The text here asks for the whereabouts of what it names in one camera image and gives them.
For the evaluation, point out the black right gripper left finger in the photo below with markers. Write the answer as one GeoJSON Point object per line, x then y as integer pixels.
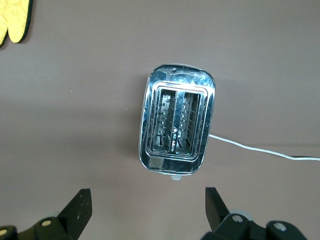
{"type": "Point", "coordinates": [77, 210]}

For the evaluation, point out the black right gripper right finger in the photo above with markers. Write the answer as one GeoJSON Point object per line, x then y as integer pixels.
{"type": "Point", "coordinates": [215, 207]}

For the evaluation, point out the chrome two-slot toaster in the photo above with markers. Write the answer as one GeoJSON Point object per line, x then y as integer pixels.
{"type": "Point", "coordinates": [175, 75]}

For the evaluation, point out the yellow quilted oven mitt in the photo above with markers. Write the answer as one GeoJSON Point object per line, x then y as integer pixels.
{"type": "Point", "coordinates": [17, 20]}

